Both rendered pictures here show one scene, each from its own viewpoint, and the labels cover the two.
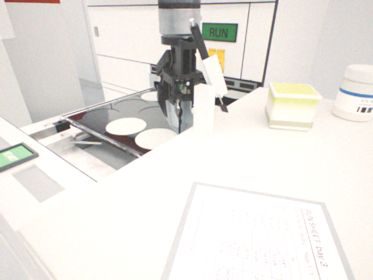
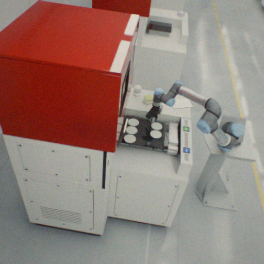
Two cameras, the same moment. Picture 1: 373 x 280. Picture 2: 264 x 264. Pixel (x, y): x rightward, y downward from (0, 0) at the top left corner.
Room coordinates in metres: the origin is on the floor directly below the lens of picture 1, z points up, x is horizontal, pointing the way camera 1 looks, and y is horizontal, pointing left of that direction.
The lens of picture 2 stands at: (1.71, 1.48, 2.54)
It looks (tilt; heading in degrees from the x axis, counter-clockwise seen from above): 43 degrees down; 235
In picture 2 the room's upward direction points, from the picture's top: 8 degrees clockwise
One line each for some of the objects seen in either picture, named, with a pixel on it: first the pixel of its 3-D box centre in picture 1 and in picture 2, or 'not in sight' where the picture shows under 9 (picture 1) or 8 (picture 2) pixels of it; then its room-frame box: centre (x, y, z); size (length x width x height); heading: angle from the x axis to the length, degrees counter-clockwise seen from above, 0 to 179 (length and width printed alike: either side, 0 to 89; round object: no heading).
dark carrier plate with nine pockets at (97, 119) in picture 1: (156, 113); (143, 132); (0.61, 0.09, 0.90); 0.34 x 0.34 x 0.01; 52
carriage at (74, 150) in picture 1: (74, 168); (172, 138); (0.39, 0.23, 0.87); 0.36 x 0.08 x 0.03; 52
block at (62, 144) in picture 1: (52, 144); (173, 142); (0.43, 0.30, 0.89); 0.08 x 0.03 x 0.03; 142
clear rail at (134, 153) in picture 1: (101, 137); (164, 135); (0.46, 0.20, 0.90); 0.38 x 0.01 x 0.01; 52
